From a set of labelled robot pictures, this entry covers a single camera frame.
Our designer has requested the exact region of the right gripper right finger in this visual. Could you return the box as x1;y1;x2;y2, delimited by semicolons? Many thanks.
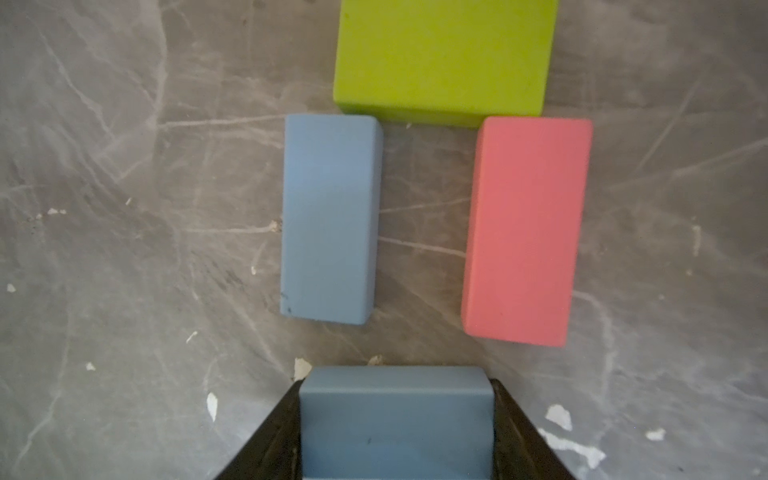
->
490;379;576;480

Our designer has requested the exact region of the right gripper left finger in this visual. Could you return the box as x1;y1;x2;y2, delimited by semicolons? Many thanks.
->
215;380;303;480

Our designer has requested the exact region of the light blue block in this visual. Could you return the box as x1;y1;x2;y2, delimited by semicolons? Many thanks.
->
299;366;494;479
280;114;383;325

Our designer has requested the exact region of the pink block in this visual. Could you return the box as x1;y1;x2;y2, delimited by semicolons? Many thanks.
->
461;116;593;347

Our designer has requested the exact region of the green block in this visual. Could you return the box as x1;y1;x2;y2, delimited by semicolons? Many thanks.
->
333;1;558;128

